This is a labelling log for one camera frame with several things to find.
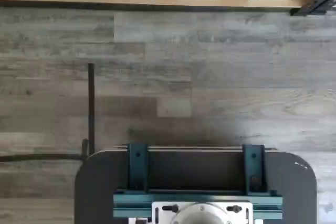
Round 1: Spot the white mounting plate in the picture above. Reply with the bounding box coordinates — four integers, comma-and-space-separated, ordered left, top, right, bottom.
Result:
151, 201, 254, 224

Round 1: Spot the dark grey base platform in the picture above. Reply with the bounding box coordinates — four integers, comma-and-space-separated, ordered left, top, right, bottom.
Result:
75, 150, 318, 224

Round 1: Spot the black floor cable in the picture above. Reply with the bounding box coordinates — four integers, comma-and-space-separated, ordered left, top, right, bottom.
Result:
0, 62, 96, 163

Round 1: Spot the teal metal frame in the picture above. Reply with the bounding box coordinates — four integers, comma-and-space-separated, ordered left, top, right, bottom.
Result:
113, 144, 283, 224

